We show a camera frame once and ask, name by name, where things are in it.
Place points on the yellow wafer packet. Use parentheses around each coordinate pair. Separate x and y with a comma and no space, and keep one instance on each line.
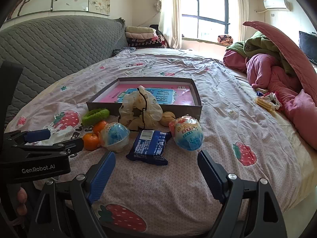
(266,103)

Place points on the salmon pink quilt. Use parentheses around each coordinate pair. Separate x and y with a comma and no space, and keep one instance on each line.
(284,44)

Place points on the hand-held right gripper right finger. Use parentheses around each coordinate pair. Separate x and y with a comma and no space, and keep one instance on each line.
(210,174)

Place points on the plastic-wrapped toy ball with label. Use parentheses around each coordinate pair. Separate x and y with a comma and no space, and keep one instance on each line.
(188,135)

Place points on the grey quilted headboard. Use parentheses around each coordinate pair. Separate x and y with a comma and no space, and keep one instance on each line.
(49,47)

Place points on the white air conditioner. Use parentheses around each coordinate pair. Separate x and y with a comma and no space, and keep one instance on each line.
(276,4)

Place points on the cream folded blanket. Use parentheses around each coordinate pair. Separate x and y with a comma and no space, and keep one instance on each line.
(140,29)

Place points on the black framed window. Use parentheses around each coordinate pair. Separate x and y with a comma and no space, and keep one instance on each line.
(210,5)

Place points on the pink folded blanket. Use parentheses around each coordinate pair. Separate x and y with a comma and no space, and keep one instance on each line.
(141,37)

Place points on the dark floral pillow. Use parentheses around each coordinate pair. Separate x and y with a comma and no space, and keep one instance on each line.
(121,51)

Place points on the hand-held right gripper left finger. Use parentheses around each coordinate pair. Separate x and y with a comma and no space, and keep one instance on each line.
(102,174)

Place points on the dark checked folded blanket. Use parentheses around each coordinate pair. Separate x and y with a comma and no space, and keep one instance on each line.
(146,45)

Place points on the person's left hand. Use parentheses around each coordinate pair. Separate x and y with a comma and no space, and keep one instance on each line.
(21,199)

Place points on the floral cushion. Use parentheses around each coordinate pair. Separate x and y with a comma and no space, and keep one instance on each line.
(224,39)

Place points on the dark cloth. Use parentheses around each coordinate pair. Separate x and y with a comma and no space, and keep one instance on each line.
(154,28)

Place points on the strawberry print bedsheet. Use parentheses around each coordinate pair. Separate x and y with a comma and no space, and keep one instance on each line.
(173,191)

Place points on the black television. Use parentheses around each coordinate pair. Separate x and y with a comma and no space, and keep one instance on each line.
(308,45)

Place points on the orange mandarin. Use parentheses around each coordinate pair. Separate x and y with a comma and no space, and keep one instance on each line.
(99,127)
(89,141)

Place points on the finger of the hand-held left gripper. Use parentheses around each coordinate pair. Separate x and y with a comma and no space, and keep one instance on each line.
(37,135)
(72,146)

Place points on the grey shallow cardboard box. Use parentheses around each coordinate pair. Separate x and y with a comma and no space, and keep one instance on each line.
(99,107)

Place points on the cream curtain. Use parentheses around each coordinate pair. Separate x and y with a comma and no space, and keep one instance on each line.
(171,12)
(241,10)

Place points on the small blue snack packet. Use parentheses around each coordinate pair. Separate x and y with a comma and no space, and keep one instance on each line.
(260,93)

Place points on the orange snack bar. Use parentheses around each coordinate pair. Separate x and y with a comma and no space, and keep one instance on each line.
(261,89)

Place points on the green blanket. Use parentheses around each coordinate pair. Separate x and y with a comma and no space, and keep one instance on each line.
(257,44)

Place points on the blue cookie packet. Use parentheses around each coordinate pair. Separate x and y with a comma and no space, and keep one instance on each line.
(148,149)

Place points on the magenta duvet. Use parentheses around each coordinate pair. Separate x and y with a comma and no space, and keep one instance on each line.
(267,72)

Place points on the green fuzzy scrunchie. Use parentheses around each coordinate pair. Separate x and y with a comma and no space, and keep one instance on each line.
(86,119)

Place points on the brown walnut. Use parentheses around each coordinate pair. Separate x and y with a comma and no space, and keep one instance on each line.
(167,119)

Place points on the cream bed sheet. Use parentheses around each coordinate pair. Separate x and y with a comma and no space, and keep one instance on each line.
(302,158)

